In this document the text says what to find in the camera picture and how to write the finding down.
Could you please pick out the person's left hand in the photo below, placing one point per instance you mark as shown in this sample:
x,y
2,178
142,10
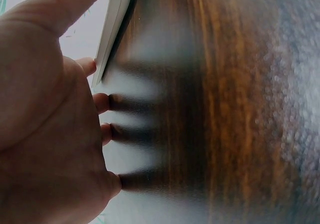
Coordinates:
x,y
42,113

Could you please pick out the person's left thumb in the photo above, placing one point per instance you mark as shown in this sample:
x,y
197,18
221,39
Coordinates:
x,y
80,6

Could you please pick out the white board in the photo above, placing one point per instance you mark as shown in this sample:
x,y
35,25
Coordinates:
x,y
112,28

